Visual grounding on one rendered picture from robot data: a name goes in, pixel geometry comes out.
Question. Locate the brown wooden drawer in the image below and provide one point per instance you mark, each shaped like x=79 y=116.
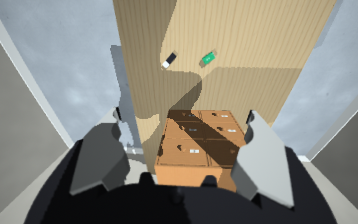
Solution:
x=183 y=152
x=214 y=116
x=175 y=130
x=215 y=131
x=183 y=116
x=220 y=155

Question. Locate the brown wooden chest of drawers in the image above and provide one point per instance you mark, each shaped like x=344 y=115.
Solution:
x=193 y=175

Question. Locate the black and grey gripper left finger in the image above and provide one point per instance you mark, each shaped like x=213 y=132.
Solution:
x=93 y=166

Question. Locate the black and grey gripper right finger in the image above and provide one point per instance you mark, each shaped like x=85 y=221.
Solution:
x=270 y=174

